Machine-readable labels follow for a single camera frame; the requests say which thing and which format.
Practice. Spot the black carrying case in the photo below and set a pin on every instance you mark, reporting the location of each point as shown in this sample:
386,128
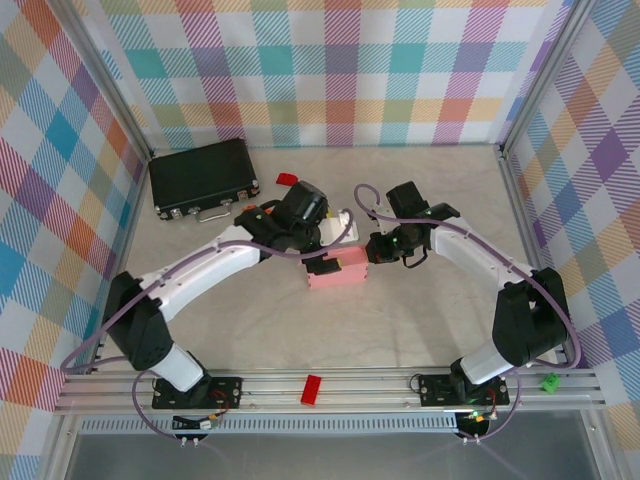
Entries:
200,170

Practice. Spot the aluminium frame post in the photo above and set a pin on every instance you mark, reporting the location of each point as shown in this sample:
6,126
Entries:
545,80
100,75

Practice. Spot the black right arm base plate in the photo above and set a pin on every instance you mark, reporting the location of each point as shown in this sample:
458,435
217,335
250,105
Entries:
435,387

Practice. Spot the grey metal sheet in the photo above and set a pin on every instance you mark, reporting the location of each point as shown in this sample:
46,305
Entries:
325,460

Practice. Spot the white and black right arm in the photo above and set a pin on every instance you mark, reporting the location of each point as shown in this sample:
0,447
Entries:
465,250

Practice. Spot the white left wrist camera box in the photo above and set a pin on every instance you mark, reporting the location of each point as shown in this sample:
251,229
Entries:
345,230

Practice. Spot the wide aluminium base rail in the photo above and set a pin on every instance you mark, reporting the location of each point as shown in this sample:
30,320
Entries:
375,390

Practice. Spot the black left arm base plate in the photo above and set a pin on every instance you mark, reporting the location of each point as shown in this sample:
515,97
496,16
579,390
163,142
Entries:
230,390

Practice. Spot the pink paper box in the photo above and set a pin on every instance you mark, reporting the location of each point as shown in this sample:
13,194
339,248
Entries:
350,277

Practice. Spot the small red block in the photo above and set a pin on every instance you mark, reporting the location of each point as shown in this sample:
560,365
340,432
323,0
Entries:
287,178

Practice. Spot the black connector board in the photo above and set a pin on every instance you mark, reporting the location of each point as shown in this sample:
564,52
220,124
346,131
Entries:
187,424
472,425

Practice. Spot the green toy block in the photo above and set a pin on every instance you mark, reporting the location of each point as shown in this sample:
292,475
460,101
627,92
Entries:
550,384

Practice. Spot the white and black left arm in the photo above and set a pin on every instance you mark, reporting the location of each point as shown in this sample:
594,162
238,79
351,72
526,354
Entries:
200,265

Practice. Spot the long red toy brick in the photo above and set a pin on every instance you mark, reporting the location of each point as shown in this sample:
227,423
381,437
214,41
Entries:
311,389

